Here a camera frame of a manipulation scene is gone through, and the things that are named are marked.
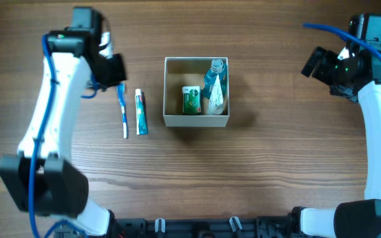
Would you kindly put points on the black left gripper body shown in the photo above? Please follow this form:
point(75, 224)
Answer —
point(113, 71)

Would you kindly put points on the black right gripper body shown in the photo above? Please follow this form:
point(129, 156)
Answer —
point(330, 71)

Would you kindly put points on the blue white toothbrush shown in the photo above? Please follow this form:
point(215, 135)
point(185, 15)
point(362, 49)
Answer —
point(120, 93)

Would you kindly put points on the teal toothpaste tube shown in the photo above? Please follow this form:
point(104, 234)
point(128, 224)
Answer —
point(142, 127)

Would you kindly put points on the green white soap box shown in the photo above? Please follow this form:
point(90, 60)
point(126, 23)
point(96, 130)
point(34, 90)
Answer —
point(191, 100)

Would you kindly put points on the blue mouthwash bottle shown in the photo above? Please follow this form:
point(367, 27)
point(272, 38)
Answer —
point(217, 69)

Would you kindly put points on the white lotion tube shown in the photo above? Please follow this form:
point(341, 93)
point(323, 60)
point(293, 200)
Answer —
point(216, 100)

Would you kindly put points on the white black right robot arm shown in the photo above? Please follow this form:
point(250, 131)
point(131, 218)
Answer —
point(359, 218)

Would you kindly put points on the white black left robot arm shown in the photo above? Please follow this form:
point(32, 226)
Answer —
point(41, 178)

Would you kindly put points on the white open cardboard box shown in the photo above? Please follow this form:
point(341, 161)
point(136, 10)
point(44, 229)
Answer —
point(182, 72)

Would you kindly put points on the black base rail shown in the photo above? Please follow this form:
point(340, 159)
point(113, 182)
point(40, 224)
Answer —
point(234, 227)

